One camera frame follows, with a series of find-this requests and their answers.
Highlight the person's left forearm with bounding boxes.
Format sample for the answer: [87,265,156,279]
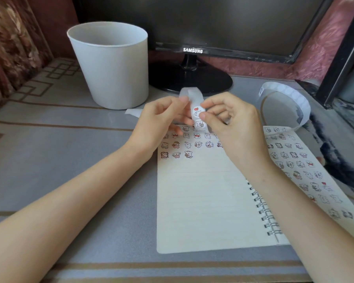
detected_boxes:
[0,144,149,283]

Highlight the person's right hand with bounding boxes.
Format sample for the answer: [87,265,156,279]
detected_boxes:
[200,92,274,175]

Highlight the person's left hand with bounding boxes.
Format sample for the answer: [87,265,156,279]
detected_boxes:
[126,95,196,164]

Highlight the white sticker backing strip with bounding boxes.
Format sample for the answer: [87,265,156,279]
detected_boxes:
[178,81,312,135]

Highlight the black frame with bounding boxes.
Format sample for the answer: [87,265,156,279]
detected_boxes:
[315,0,354,110]

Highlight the group of cartoon stickers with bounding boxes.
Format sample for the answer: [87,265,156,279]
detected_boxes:
[160,125,225,160]
[265,127,354,220]

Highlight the person's right forearm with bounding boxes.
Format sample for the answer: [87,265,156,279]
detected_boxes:
[247,156,354,283]

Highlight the brown floral curtain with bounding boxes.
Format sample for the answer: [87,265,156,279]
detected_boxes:
[0,0,55,116]

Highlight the spiral lined notebook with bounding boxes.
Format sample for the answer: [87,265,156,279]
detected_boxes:
[156,124,354,254]

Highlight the black computer monitor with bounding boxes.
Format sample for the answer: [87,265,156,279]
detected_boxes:
[72,0,336,96]

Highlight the grey patterned desk mat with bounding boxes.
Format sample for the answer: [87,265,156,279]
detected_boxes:
[0,57,354,283]

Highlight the grey metal object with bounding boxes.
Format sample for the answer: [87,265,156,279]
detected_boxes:
[338,59,354,105]

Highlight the white plastic bin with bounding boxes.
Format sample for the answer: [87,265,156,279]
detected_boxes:
[67,21,149,110]

